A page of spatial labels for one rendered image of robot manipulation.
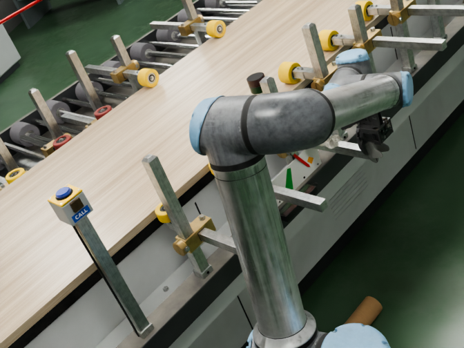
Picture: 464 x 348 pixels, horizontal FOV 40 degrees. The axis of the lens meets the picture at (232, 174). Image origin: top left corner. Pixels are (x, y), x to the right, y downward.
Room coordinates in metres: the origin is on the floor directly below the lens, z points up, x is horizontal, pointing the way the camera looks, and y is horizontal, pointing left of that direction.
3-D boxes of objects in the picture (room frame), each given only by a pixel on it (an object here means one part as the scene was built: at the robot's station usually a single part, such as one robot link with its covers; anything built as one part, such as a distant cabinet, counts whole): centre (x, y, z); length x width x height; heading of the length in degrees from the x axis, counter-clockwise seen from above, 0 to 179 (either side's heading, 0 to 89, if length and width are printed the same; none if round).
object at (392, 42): (2.13, -0.69, 0.95); 0.50 x 0.04 x 0.04; 35
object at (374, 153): (1.61, -0.43, 0.86); 0.06 x 0.03 x 0.09; 34
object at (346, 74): (1.53, -0.37, 1.14); 0.12 x 0.12 x 0.09; 51
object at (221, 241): (1.54, 0.11, 0.84); 0.44 x 0.03 x 0.04; 35
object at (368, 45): (2.17, -0.64, 0.94); 0.14 x 0.06 x 0.05; 125
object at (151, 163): (1.59, 0.20, 0.91); 0.04 x 0.04 x 0.48; 35
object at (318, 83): (2.03, -0.44, 0.94); 0.14 x 0.06 x 0.05; 125
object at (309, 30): (2.01, -0.42, 0.93); 0.04 x 0.04 x 0.48; 35
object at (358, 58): (1.62, -0.43, 1.13); 0.10 x 0.09 x 0.12; 141
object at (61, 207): (1.44, 0.41, 1.18); 0.07 x 0.07 x 0.08; 35
